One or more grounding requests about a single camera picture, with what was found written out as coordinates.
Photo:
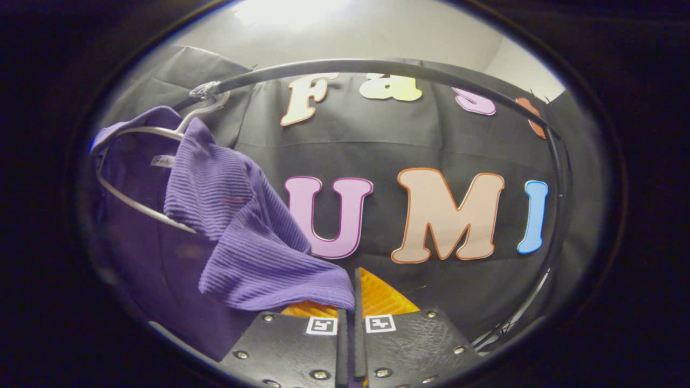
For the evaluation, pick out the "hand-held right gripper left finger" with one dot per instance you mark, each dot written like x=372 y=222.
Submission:
x=342 y=355

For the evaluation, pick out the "white clothes hanger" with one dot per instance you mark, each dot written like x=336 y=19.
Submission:
x=145 y=130

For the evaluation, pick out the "black clothes rack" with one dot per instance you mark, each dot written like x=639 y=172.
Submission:
x=377 y=66

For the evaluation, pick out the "black backdrop cloth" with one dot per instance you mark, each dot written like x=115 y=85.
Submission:
x=431 y=140

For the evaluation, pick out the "purple ribbed shirt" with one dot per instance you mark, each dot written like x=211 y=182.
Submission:
x=253 y=253

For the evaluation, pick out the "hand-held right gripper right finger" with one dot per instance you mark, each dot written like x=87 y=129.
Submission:
x=358 y=323

